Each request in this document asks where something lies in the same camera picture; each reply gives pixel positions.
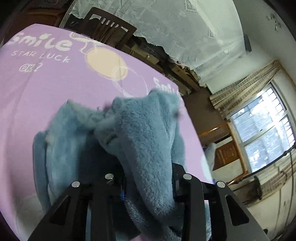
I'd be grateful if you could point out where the white lace curtain cloth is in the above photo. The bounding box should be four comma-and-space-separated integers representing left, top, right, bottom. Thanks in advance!
70, 0, 245, 81

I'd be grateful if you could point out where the bright barred window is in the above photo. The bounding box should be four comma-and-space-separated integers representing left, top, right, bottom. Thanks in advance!
228, 84, 295, 173

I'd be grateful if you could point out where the beige striped window curtain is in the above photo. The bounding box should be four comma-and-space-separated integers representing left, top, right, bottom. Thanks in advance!
210, 60, 281, 118

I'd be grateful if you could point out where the dark wooden chair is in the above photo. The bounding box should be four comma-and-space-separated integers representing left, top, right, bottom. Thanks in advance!
78, 7, 137, 50

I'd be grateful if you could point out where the purple printed blanket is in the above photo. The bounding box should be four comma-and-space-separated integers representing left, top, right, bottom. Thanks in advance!
0, 22, 213, 241

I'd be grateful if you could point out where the blue fluffy fleece garment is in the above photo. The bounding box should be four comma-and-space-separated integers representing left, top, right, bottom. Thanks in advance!
33, 90, 185, 240

